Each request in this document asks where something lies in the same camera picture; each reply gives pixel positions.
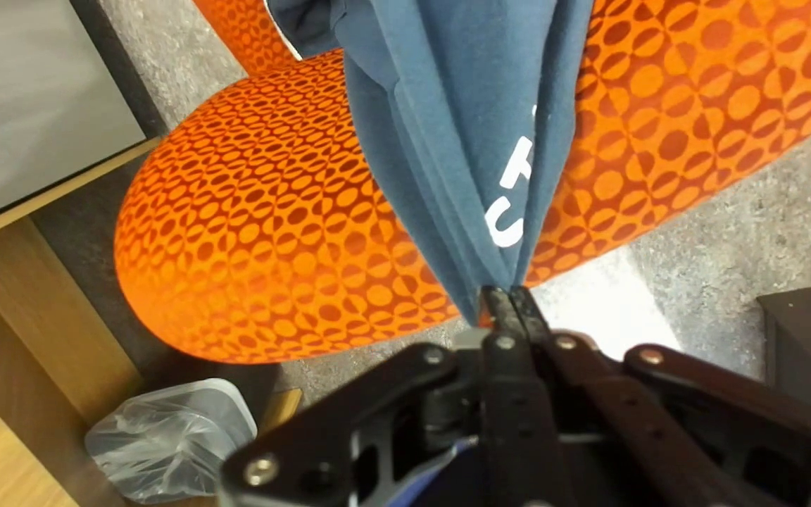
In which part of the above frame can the wooden desk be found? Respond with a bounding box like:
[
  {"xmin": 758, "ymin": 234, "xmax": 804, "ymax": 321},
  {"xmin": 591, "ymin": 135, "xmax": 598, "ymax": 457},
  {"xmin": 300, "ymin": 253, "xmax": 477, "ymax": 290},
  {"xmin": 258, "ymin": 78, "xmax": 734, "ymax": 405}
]
[{"xmin": 0, "ymin": 0, "xmax": 167, "ymax": 507}]

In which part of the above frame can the blue shirt with white print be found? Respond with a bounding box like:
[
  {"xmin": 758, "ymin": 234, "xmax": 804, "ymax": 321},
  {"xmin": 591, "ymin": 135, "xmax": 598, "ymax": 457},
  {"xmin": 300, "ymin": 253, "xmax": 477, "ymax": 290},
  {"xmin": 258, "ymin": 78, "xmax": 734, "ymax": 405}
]
[{"xmin": 265, "ymin": 0, "xmax": 595, "ymax": 326}]

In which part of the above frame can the bin with clear plastic liner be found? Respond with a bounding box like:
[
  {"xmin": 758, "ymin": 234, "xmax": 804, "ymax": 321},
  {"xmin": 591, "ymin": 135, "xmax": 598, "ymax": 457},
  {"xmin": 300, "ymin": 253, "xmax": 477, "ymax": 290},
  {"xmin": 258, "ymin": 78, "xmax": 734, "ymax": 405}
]
[{"xmin": 84, "ymin": 378, "xmax": 258, "ymax": 505}]

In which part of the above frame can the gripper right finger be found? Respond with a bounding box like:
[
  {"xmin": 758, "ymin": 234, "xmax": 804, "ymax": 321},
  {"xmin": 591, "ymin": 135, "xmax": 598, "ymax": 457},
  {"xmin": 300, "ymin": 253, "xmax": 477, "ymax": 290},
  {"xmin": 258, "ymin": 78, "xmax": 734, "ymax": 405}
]
[{"xmin": 510, "ymin": 285, "xmax": 811, "ymax": 507}]

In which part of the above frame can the orange patterned chair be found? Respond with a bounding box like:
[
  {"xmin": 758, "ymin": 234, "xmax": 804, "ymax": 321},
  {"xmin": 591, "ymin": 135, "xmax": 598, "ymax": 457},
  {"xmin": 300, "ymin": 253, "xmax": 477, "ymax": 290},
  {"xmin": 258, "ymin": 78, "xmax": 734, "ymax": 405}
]
[{"xmin": 114, "ymin": 0, "xmax": 811, "ymax": 365}]

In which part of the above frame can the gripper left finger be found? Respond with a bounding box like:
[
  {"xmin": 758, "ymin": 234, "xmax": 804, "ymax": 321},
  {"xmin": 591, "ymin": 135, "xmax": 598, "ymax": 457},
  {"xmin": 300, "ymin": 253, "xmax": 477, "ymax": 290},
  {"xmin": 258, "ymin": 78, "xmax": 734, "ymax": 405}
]
[{"xmin": 218, "ymin": 285, "xmax": 575, "ymax": 507}]

